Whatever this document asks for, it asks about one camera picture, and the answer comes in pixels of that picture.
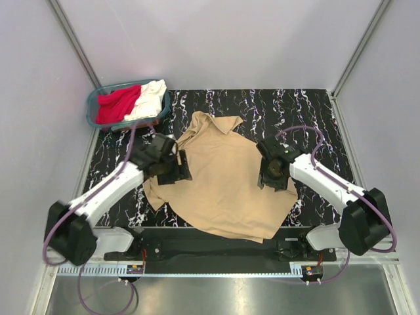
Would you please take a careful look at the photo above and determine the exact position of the white slotted cable duct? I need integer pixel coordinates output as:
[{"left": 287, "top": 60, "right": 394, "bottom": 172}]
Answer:
[{"left": 57, "top": 262, "right": 324, "bottom": 278}]

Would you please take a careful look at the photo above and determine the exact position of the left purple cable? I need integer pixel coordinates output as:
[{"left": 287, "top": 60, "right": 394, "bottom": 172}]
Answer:
[{"left": 42, "top": 123, "right": 155, "bottom": 314}]

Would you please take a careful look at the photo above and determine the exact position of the left aluminium frame post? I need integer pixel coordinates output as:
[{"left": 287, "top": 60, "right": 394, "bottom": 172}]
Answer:
[{"left": 46, "top": 0, "right": 101, "bottom": 88}]

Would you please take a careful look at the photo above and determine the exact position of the right aluminium frame post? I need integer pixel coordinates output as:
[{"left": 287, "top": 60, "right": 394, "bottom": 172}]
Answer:
[{"left": 331, "top": 0, "right": 392, "bottom": 99}]

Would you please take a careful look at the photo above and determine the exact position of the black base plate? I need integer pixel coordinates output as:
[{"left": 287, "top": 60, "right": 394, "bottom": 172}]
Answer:
[{"left": 104, "top": 227, "right": 337, "bottom": 266}]

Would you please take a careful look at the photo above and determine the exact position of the aluminium rail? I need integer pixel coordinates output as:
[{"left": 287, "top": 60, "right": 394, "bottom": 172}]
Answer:
[{"left": 42, "top": 242, "right": 400, "bottom": 266}]

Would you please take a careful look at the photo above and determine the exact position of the aluminium frame post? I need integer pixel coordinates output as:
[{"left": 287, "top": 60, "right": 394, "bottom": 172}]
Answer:
[
  {"left": 331, "top": 0, "right": 392, "bottom": 99},
  {"left": 46, "top": 0, "right": 101, "bottom": 88}
]

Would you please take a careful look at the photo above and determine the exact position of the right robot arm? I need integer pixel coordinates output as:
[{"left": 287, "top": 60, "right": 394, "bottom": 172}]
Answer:
[{"left": 257, "top": 136, "right": 392, "bottom": 260}]

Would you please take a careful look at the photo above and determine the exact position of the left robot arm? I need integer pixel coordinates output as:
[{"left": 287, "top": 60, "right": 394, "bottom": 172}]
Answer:
[{"left": 44, "top": 133, "right": 192, "bottom": 266}]

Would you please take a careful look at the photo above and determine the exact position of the teal laundry basket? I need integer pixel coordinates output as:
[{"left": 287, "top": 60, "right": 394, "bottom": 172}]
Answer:
[{"left": 86, "top": 79, "right": 170, "bottom": 131}]

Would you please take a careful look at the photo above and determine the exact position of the red shirt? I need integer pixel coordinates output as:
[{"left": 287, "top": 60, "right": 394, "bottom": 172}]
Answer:
[{"left": 96, "top": 85, "right": 141, "bottom": 125}]

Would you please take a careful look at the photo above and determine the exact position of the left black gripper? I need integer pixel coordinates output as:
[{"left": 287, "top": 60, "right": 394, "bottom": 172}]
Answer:
[{"left": 158, "top": 150, "right": 192, "bottom": 185}]

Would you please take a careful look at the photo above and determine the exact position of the white shirt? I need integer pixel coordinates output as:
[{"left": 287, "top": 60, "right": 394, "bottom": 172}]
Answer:
[{"left": 124, "top": 79, "right": 167, "bottom": 121}]

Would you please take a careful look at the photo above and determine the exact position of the tan polo shirt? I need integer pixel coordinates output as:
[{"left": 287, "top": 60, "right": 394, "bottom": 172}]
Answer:
[{"left": 144, "top": 112, "right": 298, "bottom": 243}]

